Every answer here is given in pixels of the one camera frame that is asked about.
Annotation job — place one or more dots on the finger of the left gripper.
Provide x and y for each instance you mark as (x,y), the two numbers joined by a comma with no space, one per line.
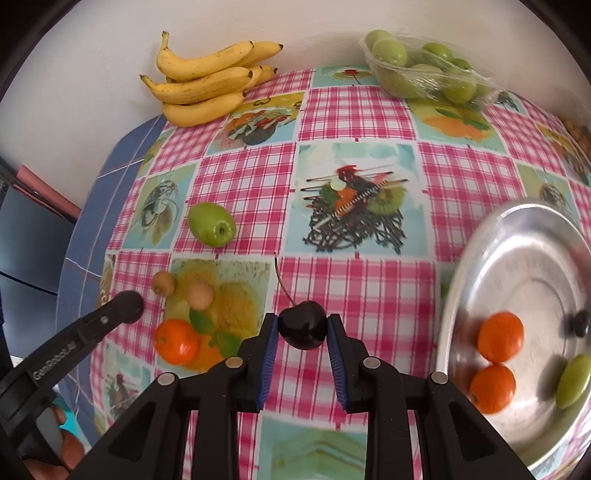
(27,390)

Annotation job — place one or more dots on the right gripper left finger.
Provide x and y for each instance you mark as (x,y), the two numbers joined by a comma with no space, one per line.
(201,411)

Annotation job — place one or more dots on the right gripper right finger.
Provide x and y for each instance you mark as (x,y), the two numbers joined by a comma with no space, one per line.
(455,440)

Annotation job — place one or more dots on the orange tangerine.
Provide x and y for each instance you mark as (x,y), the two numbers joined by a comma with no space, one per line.
(492,389)
(175,341)
(500,337)

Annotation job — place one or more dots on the large green fruit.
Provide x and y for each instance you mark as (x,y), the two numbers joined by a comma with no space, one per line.
(573,381)

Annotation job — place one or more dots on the brown longan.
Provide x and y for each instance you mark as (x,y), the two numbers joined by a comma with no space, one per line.
(199,295)
(163,284)

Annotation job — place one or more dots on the dark cherry with stem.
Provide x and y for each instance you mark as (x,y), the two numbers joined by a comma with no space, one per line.
(303,325)

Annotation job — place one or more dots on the plastic tray of green fruits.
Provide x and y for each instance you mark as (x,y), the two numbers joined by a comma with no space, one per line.
(415,68)

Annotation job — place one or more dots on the person's left hand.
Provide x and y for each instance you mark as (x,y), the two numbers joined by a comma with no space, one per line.
(67,449)

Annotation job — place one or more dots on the small green fruit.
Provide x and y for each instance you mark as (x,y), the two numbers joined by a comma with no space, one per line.
(211,224)

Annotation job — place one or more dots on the pink checkered fruit tablecloth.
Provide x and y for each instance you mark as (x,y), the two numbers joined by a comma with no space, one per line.
(367,202)

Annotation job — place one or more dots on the yellow banana bottom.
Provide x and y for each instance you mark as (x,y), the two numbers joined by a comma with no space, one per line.
(185,116)

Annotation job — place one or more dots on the yellow banana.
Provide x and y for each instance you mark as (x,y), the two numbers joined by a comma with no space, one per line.
(185,116)
(202,89)
(261,50)
(182,69)

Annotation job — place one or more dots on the clear box of longans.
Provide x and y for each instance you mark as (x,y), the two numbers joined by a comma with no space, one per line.
(581,134)

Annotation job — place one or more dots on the yellow banana middle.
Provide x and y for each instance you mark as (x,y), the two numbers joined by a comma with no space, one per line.
(202,89)

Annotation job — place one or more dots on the yellow banana top front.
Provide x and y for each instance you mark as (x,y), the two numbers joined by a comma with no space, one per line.
(182,69)

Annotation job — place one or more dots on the yellow banana hidden back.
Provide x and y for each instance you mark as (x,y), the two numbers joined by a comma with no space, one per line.
(260,74)

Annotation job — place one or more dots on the yellow banana top back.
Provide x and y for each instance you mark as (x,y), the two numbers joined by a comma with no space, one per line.
(261,50)

